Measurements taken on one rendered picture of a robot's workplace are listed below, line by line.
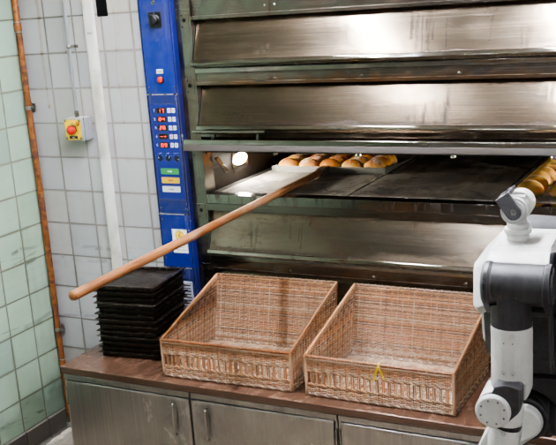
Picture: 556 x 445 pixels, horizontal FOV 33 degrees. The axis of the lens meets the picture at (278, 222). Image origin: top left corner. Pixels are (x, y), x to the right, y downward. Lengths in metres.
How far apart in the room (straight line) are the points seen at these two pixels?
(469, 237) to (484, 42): 0.71
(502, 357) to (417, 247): 1.53
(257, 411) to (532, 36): 1.62
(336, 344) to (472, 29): 1.25
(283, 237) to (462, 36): 1.08
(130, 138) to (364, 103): 1.09
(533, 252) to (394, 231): 1.49
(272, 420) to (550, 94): 1.50
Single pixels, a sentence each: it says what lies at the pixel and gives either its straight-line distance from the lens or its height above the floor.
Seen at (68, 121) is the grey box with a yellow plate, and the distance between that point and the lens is 4.22.
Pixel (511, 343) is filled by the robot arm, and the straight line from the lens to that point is 2.11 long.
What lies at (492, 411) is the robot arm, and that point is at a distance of 2.16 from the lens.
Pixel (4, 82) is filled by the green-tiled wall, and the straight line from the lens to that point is 4.35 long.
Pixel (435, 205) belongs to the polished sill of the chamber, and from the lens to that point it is 3.55.
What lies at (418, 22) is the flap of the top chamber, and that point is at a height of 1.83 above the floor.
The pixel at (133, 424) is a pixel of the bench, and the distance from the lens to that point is 3.84.
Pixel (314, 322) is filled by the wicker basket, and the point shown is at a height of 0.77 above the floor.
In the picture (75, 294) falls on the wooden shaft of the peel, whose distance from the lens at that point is 2.73.
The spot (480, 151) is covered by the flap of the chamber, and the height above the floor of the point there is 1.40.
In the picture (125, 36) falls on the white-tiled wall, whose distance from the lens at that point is 4.07.
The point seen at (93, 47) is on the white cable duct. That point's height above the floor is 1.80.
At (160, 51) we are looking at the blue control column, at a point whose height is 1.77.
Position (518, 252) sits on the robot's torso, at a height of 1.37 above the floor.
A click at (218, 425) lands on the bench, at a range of 3.61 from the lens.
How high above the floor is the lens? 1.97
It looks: 14 degrees down
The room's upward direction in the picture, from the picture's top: 4 degrees counter-clockwise
